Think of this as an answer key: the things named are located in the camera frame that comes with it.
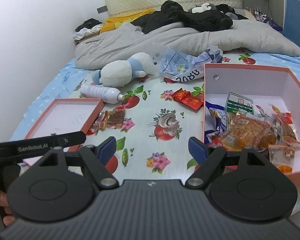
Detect blue white snack packet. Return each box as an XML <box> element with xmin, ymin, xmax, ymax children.
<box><xmin>204</xmin><ymin>101</ymin><xmax>228</xmax><ymax>144</ymax></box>

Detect white and blue plush toy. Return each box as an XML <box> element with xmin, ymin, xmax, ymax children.
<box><xmin>92</xmin><ymin>52</ymin><xmax>158</xmax><ymax>88</ymax></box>

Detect small brown jerky packet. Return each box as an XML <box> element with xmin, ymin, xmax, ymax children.
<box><xmin>98</xmin><ymin>109</ymin><xmax>126</xmax><ymax>131</ymax></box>

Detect clear brown snack packet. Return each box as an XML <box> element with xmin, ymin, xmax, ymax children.
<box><xmin>268</xmin><ymin>145</ymin><xmax>295</xmax><ymax>174</ymax></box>

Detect white spray bottle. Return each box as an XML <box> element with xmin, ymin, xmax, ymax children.
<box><xmin>80</xmin><ymin>85</ymin><xmax>124</xmax><ymax>104</ymax></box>

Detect yellow blanket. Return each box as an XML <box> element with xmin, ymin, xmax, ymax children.
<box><xmin>100</xmin><ymin>8</ymin><xmax>154</xmax><ymax>33</ymax></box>

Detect pink cardboard box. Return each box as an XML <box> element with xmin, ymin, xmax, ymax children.
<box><xmin>204</xmin><ymin>63</ymin><xmax>300</xmax><ymax>186</ymax></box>

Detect pink box lid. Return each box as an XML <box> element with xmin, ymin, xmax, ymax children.
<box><xmin>21</xmin><ymin>98</ymin><xmax>105</xmax><ymax>166</ymax></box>

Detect grey duvet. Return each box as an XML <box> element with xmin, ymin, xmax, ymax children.
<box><xmin>75</xmin><ymin>20</ymin><xmax>300</xmax><ymax>70</ymax></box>

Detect large golden cake packet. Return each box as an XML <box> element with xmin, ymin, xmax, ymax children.
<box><xmin>213</xmin><ymin>114</ymin><xmax>276</xmax><ymax>151</ymax></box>

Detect crumpled blue white plastic bag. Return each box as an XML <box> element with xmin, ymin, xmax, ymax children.
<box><xmin>153</xmin><ymin>43</ymin><xmax>223</xmax><ymax>83</ymax></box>

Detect person's left hand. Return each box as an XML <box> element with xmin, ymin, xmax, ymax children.
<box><xmin>0</xmin><ymin>190</ymin><xmax>15</xmax><ymax>226</ymax></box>

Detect red yellow snack packet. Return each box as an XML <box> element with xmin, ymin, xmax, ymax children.
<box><xmin>271</xmin><ymin>105</ymin><xmax>300</xmax><ymax>145</ymax></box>

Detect green label snack packet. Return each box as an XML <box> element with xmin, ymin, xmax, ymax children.
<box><xmin>225</xmin><ymin>92</ymin><xmax>254</xmax><ymax>114</ymax></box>

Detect small red snack packet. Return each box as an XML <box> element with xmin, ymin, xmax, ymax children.
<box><xmin>172</xmin><ymin>88</ymin><xmax>204</xmax><ymax>111</ymax></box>

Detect black white clothes pile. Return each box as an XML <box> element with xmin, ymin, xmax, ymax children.
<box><xmin>73</xmin><ymin>18</ymin><xmax>103</xmax><ymax>41</ymax></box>

